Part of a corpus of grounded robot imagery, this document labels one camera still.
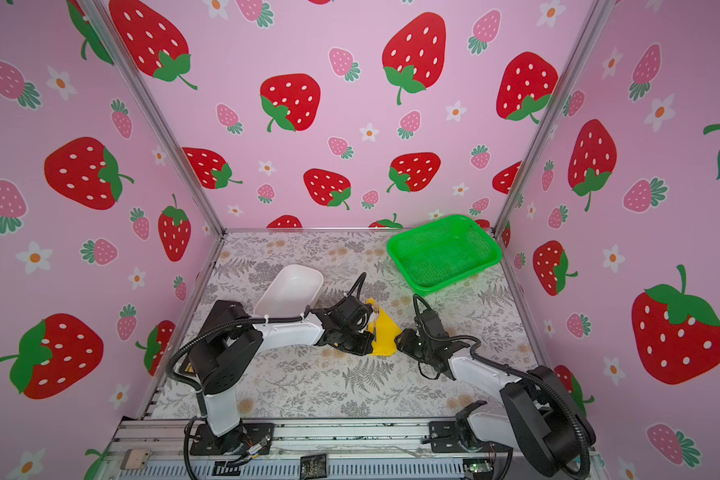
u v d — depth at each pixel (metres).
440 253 1.15
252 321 0.52
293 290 1.03
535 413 0.43
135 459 0.70
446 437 0.74
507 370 0.48
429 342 0.69
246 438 0.73
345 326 0.75
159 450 0.73
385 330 0.93
